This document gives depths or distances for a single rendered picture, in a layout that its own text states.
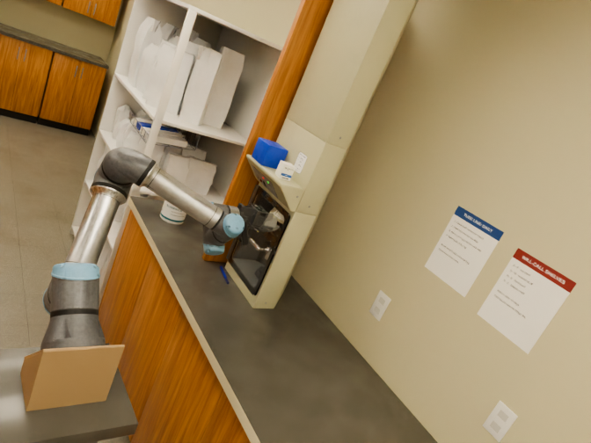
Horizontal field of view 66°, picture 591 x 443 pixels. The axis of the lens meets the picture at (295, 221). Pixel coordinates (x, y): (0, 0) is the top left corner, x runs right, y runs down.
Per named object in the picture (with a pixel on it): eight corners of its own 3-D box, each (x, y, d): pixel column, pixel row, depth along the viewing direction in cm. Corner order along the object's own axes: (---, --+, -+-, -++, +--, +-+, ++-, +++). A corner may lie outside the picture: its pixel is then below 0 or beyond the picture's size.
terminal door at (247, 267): (228, 259, 218) (259, 184, 206) (255, 297, 196) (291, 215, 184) (226, 259, 218) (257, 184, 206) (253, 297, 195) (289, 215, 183)
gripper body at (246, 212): (270, 214, 178) (244, 209, 170) (262, 233, 180) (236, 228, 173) (262, 205, 183) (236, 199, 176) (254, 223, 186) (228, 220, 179)
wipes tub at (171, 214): (178, 214, 255) (187, 191, 251) (186, 226, 246) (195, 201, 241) (156, 211, 247) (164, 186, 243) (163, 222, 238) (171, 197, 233)
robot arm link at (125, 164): (123, 127, 140) (252, 215, 156) (114, 143, 148) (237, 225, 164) (102, 154, 134) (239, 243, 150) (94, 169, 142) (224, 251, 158)
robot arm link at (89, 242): (40, 307, 122) (109, 143, 147) (33, 315, 134) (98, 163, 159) (85, 319, 128) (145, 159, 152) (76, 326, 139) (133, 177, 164)
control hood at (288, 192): (259, 179, 206) (268, 159, 203) (295, 212, 183) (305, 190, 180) (237, 174, 199) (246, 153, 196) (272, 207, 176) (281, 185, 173)
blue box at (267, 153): (270, 161, 201) (277, 142, 198) (280, 170, 193) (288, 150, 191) (251, 156, 195) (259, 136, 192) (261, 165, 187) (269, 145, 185)
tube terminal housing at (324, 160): (266, 271, 236) (328, 132, 213) (298, 309, 212) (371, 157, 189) (224, 267, 220) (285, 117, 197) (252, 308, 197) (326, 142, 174)
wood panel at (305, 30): (282, 265, 251) (399, 5, 209) (285, 268, 248) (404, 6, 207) (201, 257, 221) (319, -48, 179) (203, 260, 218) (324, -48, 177)
